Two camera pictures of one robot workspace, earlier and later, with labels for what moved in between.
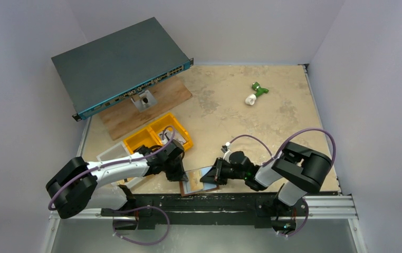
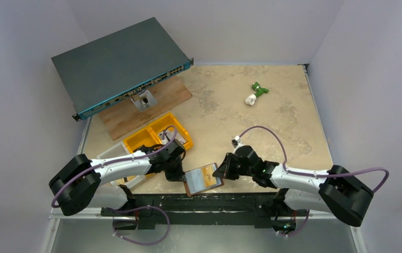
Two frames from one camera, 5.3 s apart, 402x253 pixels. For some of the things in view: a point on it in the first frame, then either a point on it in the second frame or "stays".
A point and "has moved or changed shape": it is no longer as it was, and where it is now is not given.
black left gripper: (174, 171) stays
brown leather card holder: (193, 185) stays
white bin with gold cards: (118, 149) stays
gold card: (195, 184) has moved or changed shape
